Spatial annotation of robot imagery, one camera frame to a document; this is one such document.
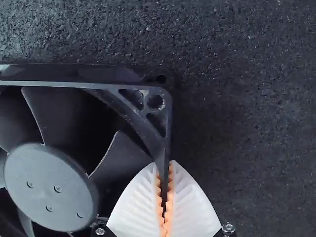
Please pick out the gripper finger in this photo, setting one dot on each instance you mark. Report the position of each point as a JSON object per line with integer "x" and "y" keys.
{"x": 138, "y": 202}
{"x": 190, "y": 207}

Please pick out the black square fan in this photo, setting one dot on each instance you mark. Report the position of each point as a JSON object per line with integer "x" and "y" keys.
{"x": 61, "y": 138}

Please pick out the black mat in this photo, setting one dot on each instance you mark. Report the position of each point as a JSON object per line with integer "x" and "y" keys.
{"x": 234, "y": 74}

